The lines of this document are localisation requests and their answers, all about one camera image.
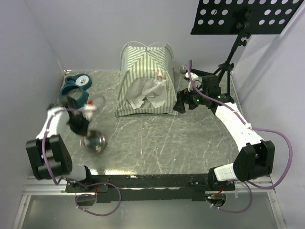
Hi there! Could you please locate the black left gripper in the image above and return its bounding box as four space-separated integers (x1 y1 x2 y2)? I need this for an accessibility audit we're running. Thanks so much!
65 111 91 136

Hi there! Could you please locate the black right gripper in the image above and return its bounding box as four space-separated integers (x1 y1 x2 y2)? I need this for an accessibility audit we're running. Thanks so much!
173 83 209 114

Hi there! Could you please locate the round metal lid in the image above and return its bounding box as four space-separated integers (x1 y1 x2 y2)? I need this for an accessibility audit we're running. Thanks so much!
80 129 107 154

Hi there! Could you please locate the green checkered pet cushion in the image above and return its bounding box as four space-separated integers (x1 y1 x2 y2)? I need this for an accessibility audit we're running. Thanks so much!
140 100 155 109

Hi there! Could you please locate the green striped pet tent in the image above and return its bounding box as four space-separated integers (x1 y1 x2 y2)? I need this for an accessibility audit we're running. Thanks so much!
115 43 178 117

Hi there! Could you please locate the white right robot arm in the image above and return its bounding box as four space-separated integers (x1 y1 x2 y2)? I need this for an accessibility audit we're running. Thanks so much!
173 73 275 190

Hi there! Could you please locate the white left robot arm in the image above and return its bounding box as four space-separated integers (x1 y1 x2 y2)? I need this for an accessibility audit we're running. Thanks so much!
26 96 94 192

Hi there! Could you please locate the teal double pet bowl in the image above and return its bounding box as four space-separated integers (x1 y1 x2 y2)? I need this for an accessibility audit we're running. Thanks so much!
59 73 92 108

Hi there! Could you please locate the black handheld microphone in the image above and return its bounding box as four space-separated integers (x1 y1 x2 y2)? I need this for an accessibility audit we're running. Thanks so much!
179 65 208 76

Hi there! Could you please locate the black music stand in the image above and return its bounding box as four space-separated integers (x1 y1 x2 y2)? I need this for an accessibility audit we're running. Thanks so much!
190 0 303 96

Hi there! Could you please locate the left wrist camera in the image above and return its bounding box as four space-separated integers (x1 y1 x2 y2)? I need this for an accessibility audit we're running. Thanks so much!
81 100 98 121

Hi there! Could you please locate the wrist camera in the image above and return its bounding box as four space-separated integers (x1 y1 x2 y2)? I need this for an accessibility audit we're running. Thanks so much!
81 100 98 121
184 73 201 91

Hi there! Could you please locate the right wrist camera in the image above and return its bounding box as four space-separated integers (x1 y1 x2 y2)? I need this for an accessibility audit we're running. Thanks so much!
184 73 201 91

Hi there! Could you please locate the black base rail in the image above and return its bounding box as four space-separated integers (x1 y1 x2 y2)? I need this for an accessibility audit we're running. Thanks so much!
65 174 235 203

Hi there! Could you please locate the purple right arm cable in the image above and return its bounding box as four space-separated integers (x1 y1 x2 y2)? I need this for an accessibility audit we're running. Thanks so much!
187 59 293 213

